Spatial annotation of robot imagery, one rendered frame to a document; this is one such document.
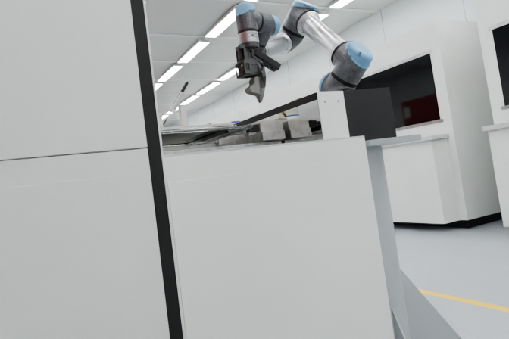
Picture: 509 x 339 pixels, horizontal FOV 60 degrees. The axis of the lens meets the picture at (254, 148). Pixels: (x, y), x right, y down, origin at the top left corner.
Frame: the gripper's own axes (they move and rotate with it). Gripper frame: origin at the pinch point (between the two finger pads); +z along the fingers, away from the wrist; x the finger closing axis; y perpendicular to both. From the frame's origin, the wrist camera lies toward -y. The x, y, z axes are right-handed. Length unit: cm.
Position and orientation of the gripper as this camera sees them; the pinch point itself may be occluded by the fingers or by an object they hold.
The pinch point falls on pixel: (261, 99)
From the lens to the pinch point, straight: 160.6
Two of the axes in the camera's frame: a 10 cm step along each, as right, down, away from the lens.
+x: 4.6, -1.2, -8.8
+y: -8.8, 0.9, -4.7
